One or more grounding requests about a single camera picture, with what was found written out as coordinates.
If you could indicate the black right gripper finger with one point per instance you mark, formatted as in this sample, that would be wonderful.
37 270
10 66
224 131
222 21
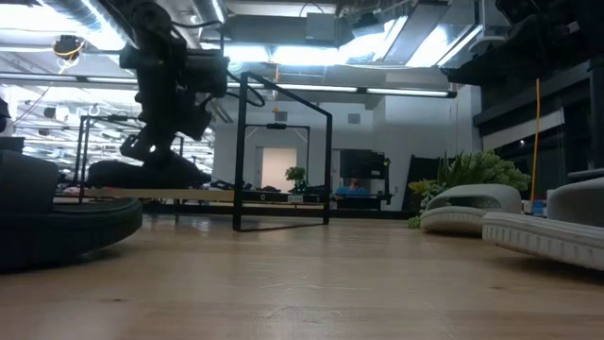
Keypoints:
495 63

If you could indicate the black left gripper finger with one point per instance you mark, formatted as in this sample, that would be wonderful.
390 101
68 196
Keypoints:
165 152
137 147

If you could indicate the black slide sandal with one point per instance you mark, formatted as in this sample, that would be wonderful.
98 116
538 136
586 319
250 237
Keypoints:
118 177
56 226

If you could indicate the white slide sandal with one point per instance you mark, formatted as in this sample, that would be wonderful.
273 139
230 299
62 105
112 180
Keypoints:
542 241
472 193

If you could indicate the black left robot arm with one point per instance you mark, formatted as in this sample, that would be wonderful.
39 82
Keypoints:
156 28

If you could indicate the dark vertical column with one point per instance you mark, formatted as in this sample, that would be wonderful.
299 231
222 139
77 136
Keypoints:
597 118

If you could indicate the long ceiling light bar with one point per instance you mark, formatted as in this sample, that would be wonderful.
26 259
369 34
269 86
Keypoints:
401 92

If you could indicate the black monitor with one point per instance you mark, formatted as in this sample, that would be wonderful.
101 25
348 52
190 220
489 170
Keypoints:
11 144

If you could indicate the dark leaning panel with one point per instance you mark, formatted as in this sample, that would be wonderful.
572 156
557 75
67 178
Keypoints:
417 170

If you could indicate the small background potted plant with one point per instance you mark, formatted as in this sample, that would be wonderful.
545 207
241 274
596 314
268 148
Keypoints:
296 175

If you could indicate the dark box grey top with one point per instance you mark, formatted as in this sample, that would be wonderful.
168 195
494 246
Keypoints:
585 174

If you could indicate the trailing succulent in dark pot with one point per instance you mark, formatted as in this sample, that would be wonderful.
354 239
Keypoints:
427 193

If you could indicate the white and blue box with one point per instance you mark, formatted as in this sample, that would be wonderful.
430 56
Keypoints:
539 208

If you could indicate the black monitor cart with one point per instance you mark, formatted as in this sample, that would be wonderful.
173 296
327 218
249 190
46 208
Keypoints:
361 163

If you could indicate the grey ceiling box unit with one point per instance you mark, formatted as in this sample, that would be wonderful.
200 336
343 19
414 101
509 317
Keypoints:
321 26

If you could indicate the person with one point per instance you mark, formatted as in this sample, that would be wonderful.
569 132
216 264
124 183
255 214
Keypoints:
351 189

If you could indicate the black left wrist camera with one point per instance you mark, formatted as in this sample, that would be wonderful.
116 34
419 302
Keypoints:
196 120

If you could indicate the black background station frame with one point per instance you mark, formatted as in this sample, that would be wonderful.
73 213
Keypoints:
86 151
276 126

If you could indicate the black frame wooden shelf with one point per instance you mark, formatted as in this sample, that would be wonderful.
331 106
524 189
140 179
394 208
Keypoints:
240 141

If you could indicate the black table frame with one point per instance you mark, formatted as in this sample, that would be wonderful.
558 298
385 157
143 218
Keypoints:
368 213

